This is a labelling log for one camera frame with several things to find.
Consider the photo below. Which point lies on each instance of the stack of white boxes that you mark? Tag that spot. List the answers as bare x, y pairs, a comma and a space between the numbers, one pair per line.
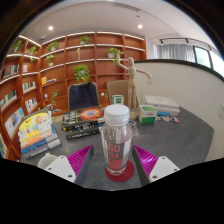
163, 104

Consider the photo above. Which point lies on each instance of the round ceiling lights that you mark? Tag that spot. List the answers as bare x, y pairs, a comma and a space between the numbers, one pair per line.
50, 28

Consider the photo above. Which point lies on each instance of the flat round red coaster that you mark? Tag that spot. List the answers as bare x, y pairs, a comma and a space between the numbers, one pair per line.
130, 173

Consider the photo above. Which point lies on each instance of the tall green and white carton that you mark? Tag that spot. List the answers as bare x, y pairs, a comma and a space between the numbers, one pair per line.
117, 100

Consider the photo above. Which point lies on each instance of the stack of colourful books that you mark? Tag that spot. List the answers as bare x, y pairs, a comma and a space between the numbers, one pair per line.
36, 135

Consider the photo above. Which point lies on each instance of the orange wooden shelf unit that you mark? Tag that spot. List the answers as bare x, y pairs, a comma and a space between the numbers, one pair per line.
90, 53

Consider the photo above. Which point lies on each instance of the stack of dark books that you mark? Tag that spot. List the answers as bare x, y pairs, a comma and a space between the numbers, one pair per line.
83, 120

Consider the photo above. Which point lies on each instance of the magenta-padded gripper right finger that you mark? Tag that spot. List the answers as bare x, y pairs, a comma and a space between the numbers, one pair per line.
163, 166

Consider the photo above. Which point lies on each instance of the squat green and white box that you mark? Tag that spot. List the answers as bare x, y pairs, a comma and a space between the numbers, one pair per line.
147, 114

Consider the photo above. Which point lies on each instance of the grey curtain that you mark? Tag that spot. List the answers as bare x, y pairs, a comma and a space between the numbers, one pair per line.
175, 52

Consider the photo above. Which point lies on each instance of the wooden artist mannequin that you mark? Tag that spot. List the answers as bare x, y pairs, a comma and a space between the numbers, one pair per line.
132, 83

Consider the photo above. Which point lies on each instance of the chair with dark cover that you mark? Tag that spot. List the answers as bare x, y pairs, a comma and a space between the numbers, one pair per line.
83, 96

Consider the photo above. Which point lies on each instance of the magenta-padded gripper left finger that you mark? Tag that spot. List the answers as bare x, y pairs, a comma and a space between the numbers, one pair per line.
60, 166

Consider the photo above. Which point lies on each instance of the clear plastic bottle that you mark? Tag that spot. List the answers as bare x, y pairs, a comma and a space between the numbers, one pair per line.
116, 143

